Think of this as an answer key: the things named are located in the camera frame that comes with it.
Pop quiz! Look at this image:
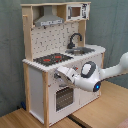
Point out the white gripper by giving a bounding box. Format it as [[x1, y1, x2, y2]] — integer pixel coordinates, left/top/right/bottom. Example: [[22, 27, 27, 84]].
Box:
[[57, 66, 80, 88]]

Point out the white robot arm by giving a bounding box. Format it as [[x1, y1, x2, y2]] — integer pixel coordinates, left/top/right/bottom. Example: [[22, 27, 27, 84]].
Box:
[[57, 52, 128, 92]]

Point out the wooden toy kitchen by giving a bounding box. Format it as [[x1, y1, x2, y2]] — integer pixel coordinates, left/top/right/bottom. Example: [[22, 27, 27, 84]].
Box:
[[22, 2, 105, 127]]

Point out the left red stove knob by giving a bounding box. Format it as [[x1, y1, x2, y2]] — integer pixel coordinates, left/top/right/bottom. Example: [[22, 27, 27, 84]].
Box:
[[53, 73, 60, 80]]

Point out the toy oven door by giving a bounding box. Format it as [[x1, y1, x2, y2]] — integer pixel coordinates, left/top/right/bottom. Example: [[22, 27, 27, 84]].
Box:
[[56, 87, 74, 111]]

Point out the black toy stovetop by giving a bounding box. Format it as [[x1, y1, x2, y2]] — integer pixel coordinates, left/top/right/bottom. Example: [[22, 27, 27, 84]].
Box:
[[34, 53, 70, 66]]

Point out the grey toy sink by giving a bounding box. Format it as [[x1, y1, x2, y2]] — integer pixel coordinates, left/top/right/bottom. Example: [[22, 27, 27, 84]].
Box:
[[66, 47, 94, 56]]

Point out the black toy faucet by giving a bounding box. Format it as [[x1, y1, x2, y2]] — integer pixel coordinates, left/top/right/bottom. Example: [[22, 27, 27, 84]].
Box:
[[67, 33, 82, 49]]

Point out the grey range hood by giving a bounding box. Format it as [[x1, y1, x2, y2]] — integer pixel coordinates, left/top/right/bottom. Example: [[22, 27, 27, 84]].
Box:
[[35, 5, 64, 27]]

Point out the white toy microwave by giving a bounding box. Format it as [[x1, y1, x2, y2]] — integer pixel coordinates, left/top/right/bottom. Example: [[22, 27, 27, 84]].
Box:
[[66, 3, 90, 21]]

